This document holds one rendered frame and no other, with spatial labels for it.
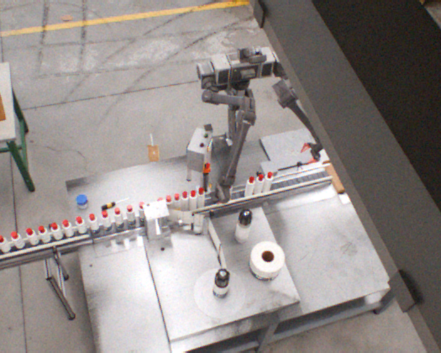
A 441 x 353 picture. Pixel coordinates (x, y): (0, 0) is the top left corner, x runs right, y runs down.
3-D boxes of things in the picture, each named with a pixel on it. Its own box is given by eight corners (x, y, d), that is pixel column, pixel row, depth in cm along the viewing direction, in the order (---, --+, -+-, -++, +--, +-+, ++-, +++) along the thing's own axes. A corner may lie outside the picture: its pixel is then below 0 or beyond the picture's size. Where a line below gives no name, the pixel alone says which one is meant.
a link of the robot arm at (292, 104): (291, 86, 278) (275, 97, 281) (293, 92, 273) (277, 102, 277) (329, 133, 301) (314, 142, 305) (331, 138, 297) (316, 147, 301)
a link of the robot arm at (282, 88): (282, 76, 274) (267, 86, 277) (296, 96, 274) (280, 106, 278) (294, 73, 315) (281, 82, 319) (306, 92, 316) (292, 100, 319)
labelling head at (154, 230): (149, 241, 306) (146, 221, 284) (144, 223, 312) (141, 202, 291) (170, 235, 309) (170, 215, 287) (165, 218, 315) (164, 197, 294)
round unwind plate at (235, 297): (202, 325, 279) (202, 324, 278) (187, 276, 295) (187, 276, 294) (252, 310, 286) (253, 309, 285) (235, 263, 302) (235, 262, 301)
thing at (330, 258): (101, 378, 266) (101, 377, 265) (65, 182, 334) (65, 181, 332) (431, 275, 314) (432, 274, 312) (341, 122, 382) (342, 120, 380)
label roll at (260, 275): (284, 278, 298) (288, 269, 286) (252, 284, 295) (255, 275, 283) (275, 249, 309) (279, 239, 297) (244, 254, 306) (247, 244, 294)
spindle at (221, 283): (214, 302, 286) (217, 282, 262) (210, 287, 291) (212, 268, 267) (228, 297, 288) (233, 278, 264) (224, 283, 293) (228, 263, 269)
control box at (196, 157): (186, 168, 289) (186, 149, 274) (195, 146, 299) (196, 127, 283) (202, 173, 288) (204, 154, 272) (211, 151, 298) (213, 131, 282)
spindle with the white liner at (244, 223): (237, 244, 309) (242, 221, 284) (232, 231, 314) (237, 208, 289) (249, 240, 311) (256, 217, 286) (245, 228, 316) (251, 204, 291)
